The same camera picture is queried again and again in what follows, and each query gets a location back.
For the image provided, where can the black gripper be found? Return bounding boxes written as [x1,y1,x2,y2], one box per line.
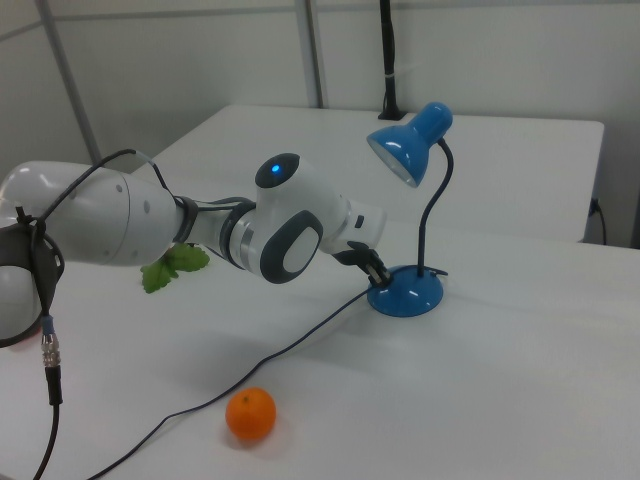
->
[333,240,395,288]

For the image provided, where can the blue gooseneck desk lamp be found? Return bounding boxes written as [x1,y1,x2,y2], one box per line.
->
[366,101,455,318]

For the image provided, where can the white background table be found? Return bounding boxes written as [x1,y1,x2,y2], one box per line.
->
[130,103,606,245]

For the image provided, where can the orange mandarin fruit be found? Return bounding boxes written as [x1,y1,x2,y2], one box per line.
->
[224,386,278,442]

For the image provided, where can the green plastic leaf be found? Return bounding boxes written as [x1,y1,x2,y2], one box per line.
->
[139,242,212,295]

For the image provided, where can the black clamped pole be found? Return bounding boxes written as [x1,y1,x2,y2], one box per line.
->
[377,0,409,121]

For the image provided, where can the black wall plug cable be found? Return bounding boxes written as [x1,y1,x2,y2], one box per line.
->
[589,197,609,246]

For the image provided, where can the grey metal frame post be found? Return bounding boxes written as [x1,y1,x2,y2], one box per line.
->
[38,0,104,166]
[298,0,327,109]

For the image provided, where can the dark lamp power cord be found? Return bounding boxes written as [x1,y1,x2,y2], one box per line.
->
[82,285,381,480]

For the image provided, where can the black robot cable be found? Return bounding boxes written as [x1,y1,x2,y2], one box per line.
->
[13,148,259,480]

